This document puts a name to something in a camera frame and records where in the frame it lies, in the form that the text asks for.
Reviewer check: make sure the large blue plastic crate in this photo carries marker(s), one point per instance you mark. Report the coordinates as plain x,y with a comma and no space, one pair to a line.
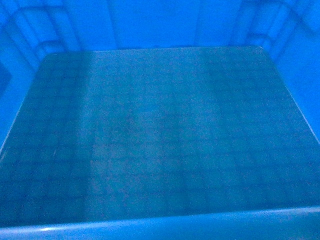
159,119

